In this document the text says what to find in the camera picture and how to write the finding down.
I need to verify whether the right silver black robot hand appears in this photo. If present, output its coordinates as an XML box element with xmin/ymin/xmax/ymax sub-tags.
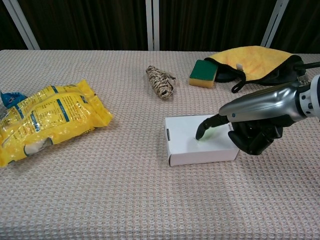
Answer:
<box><xmin>195</xmin><ymin>80</ymin><xmax>308</xmax><ymax>156</ymax></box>

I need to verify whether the white cardboard box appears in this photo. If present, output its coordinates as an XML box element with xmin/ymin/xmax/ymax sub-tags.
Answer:
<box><xmin>164</xmin><ymin>114</ymin><xmax>241</xmax><ymax>167</ymax></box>

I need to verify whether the yellow black cloth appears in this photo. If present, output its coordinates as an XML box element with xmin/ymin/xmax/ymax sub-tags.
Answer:
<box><xmin>204</xmin><ymin>45</ymin><xmax>305</xmax><ymax>94</ymax></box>

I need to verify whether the green yellow sponge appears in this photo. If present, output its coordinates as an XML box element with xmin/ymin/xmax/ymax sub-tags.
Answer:
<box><xmin>188</xmin><ymin>59</ymin><xmax>218</xmax><ymax>89</ymax></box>

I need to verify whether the jute twine roll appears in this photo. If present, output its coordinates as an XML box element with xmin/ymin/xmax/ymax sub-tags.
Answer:
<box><xmin>145</xmin><ymin>65</ymin><xmax>177</xmax><ymax>101</ymax></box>

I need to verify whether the beige waffle tablecloth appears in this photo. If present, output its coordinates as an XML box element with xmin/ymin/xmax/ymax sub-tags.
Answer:
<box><xmin>0</xmin><ymin>49</ymin><xmax>320</xmax><ymax>240</ymax></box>

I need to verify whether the yellow snack bag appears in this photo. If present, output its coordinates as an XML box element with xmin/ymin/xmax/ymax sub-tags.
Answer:
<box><xmin>0</xmin><ymin>79</ymin><xmax>115</xmax><ymax>168</ymax></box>

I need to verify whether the blue small packet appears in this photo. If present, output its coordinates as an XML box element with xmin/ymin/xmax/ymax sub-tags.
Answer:
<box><xmin>0</xmin><ymin>90</ymin><xmax>28</xmax><ymax>109</ymax></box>

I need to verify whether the white frame post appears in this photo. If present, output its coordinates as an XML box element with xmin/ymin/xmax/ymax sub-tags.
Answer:
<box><xmin>145</xmin><ymin>0</ymin><xmax>161</xmax><ymax>51</ymax></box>
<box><xmin>1</xmin><ymin>0</ymin><xmax>41</xmax><ymax>51</ymax></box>
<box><xmin>260</xmin><ymin>0</ymin><xmax>291</xmax><ymax>49</ymax></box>

